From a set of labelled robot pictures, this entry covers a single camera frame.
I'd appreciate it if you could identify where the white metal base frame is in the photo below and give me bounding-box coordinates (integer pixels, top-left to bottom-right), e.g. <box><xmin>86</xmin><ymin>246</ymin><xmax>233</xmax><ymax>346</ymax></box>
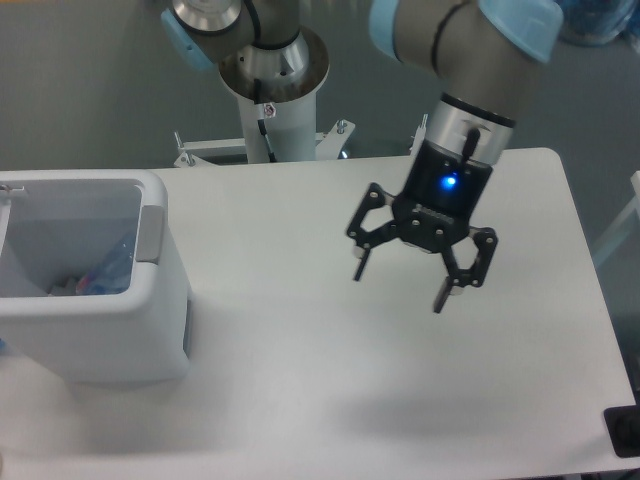
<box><xmin>172</xmin><ymin>113</ymin><xmax>431</xmax><ymax>169</ymax></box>

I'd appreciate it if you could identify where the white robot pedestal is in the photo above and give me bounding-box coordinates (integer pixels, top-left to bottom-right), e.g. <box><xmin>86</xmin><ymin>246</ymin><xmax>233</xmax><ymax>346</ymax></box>
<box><xmin>217</xmin><ymin>24</ymin><xmax>331</xmax><ymax>164</ymax></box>

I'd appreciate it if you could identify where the black device at table edge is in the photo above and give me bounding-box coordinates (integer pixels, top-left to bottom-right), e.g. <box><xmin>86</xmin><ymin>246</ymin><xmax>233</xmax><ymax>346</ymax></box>
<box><xmin>603</xmin><ymin>405</ymin><xmax>639</xmax><ymax>458</ymax></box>

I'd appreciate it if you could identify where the blue plastic bag on floor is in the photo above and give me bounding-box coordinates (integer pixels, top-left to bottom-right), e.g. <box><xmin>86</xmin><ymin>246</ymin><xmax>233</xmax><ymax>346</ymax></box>
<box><xmin>557</xmin><ymin>0</ymin><xmax>639</xmax><ymax>47</ymax></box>

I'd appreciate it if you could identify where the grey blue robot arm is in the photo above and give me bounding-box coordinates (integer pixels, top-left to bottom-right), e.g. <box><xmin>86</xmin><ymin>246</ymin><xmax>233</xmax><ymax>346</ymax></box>
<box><xmin>161</xmin><ymin>1</ymin><xmax>563</xmax><ymax>312</ymax></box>

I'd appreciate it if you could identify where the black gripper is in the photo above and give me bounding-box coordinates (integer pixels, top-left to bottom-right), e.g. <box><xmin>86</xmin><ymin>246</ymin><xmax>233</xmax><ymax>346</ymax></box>
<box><xmin>345</xmin><ymin>141</ymin><xmax>498</xmax><ymax>314</ymax></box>

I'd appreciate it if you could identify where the clear plastic water bottle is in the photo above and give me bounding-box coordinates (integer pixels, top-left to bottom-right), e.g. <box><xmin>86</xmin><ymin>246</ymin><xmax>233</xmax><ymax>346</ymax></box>
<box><xmin>80</xmin><ymin>231</ymin><xmax>136</xmax><ymax>296</ymax></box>

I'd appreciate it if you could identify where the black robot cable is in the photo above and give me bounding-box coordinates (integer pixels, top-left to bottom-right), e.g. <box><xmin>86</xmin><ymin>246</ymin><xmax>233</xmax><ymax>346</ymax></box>
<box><xmin>252</xmin><ymin>77</ymin><xmax>278</xmax><ymax>164</ymax></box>

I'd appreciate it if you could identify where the white trash can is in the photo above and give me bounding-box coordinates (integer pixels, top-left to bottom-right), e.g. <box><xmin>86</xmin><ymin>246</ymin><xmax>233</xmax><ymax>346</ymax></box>
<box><xmin>1</xmin><ymin>170</ymin><xmax>191</xmax><ymax>383</ymax></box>

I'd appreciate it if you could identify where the white frame at right edge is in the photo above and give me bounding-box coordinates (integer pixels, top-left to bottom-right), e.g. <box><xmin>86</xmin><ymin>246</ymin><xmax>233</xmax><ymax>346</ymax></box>
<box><xmin>592</xmin><ymin>171</ymin><xmax>639</xmax><ymax>268</ymax></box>

